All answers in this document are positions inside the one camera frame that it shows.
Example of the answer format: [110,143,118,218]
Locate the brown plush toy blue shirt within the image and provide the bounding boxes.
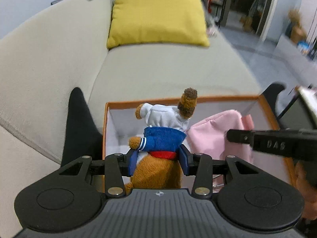
[125,88,198,194]

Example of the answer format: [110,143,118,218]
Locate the white tv cabinet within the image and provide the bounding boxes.
[275,35,316,86]

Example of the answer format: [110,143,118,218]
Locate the right black sock foot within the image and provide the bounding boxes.
[262,82,286,118]

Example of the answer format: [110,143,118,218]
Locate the gold vase dried flowers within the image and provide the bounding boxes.
[285,9,307,45]

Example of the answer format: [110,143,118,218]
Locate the beige sofa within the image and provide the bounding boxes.
[1,0,261,237]

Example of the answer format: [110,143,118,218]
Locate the pink wallet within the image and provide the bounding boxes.
[186,110,254,163]

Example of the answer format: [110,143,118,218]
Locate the right hand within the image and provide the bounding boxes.
[295,162,317,220]

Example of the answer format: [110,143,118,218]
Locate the black sock foot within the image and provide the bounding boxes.
[61,87,103,166]
[262,82,286,118]

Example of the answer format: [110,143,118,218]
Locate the orange cardboard box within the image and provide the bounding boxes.
[103,95,296,185]

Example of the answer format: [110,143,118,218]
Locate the yellow cushion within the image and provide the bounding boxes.
[106,0,210,49]

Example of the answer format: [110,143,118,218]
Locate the left black sock foot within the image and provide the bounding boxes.
[61,87,103,166]

